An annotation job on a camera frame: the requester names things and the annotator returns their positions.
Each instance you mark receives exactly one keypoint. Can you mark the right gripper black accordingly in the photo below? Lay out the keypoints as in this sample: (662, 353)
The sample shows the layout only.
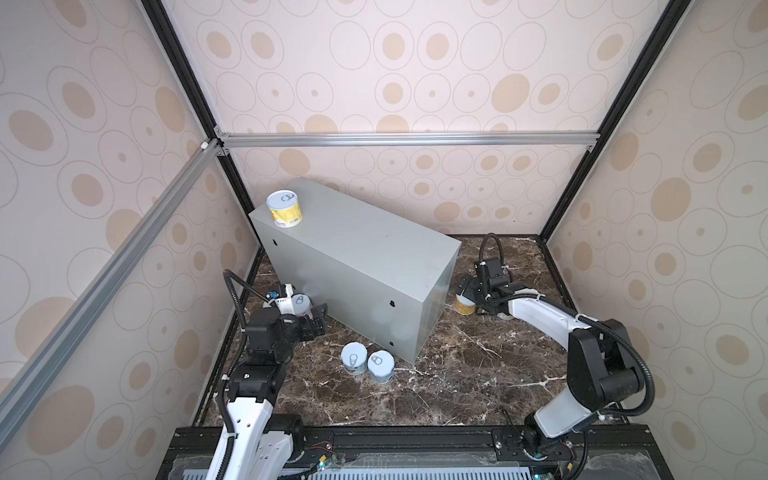
(470, 291)

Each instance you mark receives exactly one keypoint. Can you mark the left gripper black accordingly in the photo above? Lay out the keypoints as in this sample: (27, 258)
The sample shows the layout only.
(310, 331)

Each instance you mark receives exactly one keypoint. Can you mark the small yellow label can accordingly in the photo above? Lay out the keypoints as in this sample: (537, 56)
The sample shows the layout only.
(464, 306)

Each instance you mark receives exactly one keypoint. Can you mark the tall yellow label can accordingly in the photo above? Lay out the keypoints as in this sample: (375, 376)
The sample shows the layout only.
(285, 208)

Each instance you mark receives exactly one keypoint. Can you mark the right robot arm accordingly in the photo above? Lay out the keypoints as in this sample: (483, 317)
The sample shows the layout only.
(605, 374)

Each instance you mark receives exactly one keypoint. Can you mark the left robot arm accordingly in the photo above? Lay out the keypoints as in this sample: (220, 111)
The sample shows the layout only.
(251, 444)

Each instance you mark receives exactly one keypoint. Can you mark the pink can behind cabinet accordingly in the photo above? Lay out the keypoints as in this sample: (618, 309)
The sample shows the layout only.
(302, 305)

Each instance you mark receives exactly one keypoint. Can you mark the blue label can left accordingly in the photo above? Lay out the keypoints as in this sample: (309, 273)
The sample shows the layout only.
(354, 358)

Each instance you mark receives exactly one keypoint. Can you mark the blue label can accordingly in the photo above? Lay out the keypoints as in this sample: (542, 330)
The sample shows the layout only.
(354, 358)
(381, 366)

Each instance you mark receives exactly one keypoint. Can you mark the grey metal cabinet box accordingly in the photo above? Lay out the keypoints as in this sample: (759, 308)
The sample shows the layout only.
(381, 275)

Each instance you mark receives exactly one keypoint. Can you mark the blue label can right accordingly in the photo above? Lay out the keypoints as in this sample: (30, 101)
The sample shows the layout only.
(381, 366)

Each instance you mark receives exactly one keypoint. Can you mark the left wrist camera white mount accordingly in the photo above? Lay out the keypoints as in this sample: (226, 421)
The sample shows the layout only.
(282, 299)

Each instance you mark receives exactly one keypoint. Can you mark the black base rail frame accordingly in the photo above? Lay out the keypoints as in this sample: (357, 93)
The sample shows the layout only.
(623, 451)

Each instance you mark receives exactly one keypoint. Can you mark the horizontal aluminium back rail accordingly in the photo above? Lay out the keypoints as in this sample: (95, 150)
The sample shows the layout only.
(410, 139)

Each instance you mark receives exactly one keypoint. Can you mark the aluminium left side rail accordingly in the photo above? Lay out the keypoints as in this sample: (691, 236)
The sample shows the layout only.
(49, 359)

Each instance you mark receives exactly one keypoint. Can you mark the black right corner post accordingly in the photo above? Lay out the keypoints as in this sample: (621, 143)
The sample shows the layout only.
(649, 55)

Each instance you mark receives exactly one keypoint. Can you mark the black corner post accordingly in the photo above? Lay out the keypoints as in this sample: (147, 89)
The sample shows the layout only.
(649, 55)
(161, 23)

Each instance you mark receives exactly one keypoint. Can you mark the black left corner post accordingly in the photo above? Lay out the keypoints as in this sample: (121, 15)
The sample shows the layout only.
(161, 23)

